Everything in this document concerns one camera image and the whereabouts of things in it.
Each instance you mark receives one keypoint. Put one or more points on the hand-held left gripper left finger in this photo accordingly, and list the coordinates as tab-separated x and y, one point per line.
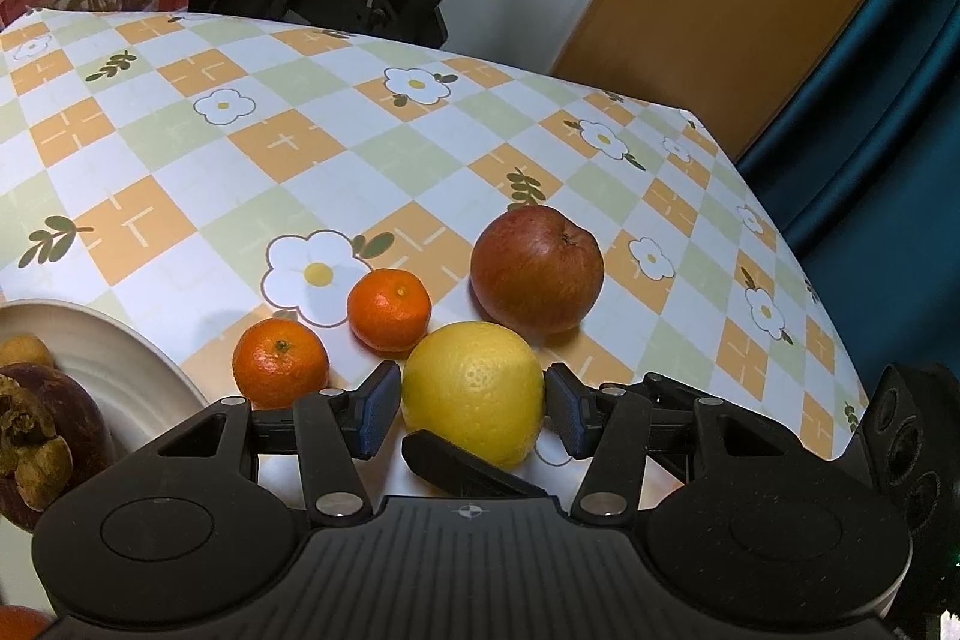
379	411

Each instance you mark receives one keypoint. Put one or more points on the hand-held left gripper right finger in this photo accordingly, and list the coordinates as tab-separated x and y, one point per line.
568	415

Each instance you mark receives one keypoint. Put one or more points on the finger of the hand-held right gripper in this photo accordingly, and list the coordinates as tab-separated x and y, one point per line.
675	386
457	467

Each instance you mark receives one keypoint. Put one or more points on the yellow lemon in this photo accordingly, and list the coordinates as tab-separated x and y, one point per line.
472	385

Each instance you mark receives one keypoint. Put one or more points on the cream round plate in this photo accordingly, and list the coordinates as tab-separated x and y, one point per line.
127	370

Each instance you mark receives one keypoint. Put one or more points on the dark purple mangosteen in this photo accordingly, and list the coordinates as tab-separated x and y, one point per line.
71	415

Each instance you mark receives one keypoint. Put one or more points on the brown longan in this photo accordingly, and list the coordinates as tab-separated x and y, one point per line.
22	353

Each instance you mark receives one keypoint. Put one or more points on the orange tangerine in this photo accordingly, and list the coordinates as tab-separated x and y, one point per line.
19	623
280	362
388	308

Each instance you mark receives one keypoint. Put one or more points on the red apple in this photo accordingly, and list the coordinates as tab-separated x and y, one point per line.
536	269

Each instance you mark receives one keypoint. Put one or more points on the teal curtain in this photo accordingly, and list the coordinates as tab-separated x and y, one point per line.
885	160

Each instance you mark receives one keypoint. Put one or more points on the checkered floral tablecloth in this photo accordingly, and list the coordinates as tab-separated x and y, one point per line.
300	85

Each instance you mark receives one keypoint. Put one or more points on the wooden door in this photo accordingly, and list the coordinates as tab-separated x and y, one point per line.
712	10

